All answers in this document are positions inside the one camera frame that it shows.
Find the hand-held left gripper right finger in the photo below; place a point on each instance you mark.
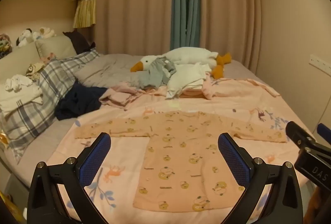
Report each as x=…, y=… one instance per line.
x=232, y=159

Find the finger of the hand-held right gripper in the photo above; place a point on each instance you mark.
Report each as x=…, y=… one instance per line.
x=325, y=131
x=297, y=133

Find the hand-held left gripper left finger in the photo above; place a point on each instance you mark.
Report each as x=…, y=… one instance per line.
x=94, y=159

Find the orange printed baby shirt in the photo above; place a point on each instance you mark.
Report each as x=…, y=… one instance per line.
x=186, y=162

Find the bed with mauve sheet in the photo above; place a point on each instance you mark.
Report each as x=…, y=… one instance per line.
x=38, y=151

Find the navy dark cloth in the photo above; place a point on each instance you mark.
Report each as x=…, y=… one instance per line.
x=77, y=102

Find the pink animal print blanket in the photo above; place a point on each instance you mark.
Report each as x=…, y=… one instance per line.
x=206, y=102

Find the pink crumpled garment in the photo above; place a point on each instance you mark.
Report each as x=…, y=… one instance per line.
x=116, y=98

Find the grey plaid pillow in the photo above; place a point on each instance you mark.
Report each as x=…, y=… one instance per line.
x=49, y=79

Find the grey duvet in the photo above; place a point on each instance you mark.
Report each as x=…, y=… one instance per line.
x=108, y=66

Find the cream white garment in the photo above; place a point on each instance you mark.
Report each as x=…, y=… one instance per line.
x=186, y=76

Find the white striped folded garment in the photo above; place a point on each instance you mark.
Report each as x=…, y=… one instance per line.
x=20, y=98

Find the grey garment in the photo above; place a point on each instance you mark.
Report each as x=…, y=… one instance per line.
x=152, y=74

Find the owl print cloth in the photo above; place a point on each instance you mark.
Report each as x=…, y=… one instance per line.
x=35, y=68

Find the white crumpled small garment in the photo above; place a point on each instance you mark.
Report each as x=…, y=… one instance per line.
x=18, y=81

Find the pink floral cloth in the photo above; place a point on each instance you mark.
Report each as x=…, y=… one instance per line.
x=49, y=57

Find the white goose plush toy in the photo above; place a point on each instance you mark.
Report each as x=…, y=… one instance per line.
x=188, y=54

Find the dark brown pillow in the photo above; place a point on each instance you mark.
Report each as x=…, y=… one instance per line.
x=77, y=41

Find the beige pillow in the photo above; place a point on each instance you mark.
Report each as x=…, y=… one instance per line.
x=54, y=45

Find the cream plush toy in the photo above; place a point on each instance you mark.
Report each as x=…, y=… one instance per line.
x=46, y=32

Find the pink curtain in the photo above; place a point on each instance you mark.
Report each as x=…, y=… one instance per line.
x=134, y=4
x=227, y=11

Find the black and white plush toy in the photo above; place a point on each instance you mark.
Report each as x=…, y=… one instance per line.
x=25, y=36

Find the colourful crochet toy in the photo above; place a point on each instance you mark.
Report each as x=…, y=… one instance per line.
x=5, y=44

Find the yellow pleated cloth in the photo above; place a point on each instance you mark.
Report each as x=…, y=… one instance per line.
x=85, y=11

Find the blue green curtain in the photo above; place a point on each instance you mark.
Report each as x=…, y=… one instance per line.
x=178, y=6

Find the white wall socket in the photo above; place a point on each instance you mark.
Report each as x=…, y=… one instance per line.
x=320, y=61

